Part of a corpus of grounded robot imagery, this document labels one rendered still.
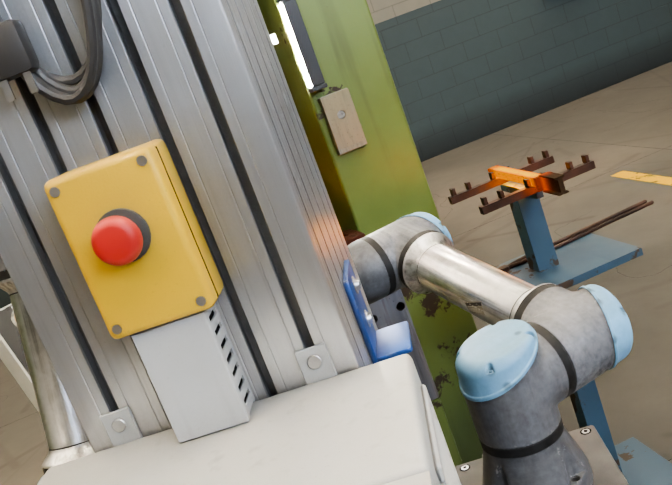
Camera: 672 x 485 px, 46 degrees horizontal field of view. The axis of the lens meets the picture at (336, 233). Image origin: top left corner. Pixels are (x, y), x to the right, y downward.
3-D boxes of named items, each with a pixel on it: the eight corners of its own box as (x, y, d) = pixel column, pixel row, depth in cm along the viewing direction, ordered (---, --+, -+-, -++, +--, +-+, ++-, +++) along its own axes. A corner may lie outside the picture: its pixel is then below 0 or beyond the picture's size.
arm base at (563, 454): (607, 500, 102) (587, 435, 100) (496, 532, 104) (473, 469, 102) (576, 442, 117) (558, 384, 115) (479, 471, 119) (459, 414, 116)
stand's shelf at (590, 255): (643, 254, 199) (641, 247, 199) (504, 316, 193) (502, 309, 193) (581, 236, 228) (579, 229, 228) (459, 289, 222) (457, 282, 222)
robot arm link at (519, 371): (459, 434, 111) (430, 350, 108) (529, 388, 117) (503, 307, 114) (514, 460, 101) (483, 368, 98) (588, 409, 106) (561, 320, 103)
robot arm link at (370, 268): (344, 310, 133) (299, 384, 176) (396, 282, 137) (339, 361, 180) (310, 254, 136) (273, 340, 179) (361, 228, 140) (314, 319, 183)
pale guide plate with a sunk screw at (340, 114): (367, 143, 225) (348, 87, 221) (340, 155, 223) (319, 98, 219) (365, 143, 227) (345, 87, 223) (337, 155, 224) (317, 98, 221)
